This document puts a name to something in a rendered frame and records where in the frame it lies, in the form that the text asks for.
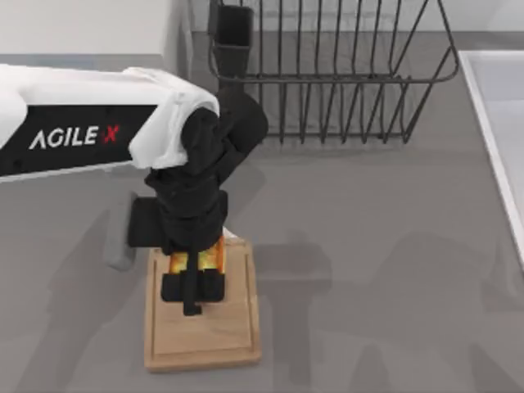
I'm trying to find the orange and yellow bottle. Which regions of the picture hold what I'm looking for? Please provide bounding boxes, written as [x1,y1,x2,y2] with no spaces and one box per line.
[168,229,243,274]

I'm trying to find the wooden cutting board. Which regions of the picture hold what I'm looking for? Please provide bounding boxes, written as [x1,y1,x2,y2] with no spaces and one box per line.
[143,235,262,374]

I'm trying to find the black cutlery holder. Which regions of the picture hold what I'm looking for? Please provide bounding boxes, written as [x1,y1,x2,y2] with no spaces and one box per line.
[207,3,255,79]

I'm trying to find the white sink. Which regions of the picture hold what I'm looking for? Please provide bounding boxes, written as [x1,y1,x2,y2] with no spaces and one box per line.
[457,49,524,276]

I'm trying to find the black wire dish rack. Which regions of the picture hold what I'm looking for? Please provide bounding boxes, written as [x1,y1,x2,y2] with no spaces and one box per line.
[206,0,460,146]

